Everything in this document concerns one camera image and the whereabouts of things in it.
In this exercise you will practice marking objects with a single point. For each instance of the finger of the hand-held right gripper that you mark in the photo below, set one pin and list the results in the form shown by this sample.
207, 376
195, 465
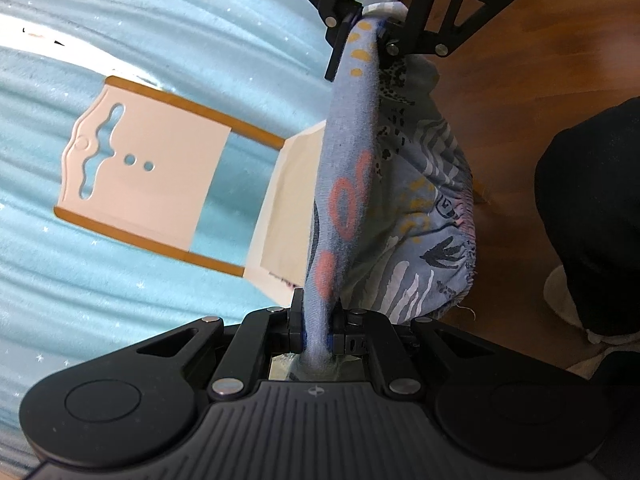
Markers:
340, 40
450, 20

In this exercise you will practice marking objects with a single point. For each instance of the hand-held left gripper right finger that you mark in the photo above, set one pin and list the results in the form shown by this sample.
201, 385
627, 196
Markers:
336, 332

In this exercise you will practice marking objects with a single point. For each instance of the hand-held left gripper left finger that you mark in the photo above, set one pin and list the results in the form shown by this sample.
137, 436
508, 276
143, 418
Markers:
298, 325

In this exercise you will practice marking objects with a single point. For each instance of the blue printed pajama pants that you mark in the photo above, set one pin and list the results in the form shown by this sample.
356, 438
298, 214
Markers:
425, 200

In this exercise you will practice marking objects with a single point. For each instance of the person's white slipper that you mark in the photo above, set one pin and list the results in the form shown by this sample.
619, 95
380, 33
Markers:
562, 295

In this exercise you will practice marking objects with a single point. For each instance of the person's black trouser leg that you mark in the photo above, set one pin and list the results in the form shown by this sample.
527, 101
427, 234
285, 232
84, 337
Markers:
595, 210

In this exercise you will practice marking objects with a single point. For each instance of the white chair with wooden frame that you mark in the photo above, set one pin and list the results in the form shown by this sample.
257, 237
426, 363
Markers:
165, 170

